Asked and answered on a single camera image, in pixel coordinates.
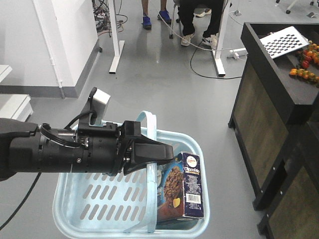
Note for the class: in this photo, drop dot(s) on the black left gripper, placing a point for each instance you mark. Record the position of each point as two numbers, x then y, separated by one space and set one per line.
113 148

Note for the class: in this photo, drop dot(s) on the blue chocolate cookie box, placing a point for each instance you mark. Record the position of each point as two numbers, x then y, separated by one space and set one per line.
179 189

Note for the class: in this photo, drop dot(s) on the light blue plastic basket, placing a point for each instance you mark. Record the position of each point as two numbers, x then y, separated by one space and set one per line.
97 206

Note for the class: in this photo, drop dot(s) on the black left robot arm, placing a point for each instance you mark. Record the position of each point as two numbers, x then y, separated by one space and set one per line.
28 147

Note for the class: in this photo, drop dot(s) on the wood panel black cabinet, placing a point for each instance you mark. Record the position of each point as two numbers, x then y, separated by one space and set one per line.
276 121

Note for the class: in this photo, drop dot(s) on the checkerboard calibration board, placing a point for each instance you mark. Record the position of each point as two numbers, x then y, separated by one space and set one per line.
284 41

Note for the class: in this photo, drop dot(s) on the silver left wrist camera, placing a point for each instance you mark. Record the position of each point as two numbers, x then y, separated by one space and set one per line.
98 102

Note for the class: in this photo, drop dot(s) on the white desk leg frame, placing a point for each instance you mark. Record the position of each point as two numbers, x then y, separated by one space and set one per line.
118 45

